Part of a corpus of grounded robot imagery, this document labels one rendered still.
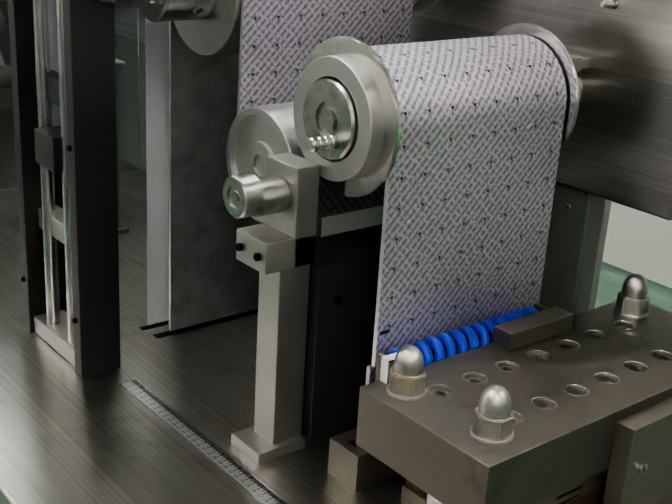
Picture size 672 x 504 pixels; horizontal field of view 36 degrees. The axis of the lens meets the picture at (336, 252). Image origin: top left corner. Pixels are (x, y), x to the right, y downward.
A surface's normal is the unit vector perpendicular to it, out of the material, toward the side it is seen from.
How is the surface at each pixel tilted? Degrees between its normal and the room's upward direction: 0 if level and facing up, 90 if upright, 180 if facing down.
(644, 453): 90
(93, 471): 0
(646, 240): 90
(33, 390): 0
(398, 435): 90
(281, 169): 90
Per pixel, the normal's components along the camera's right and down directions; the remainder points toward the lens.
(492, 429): -0.36, 0.31
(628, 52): -0.78, 0.18
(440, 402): 0.06, -0.94
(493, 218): 0.62, 0.31
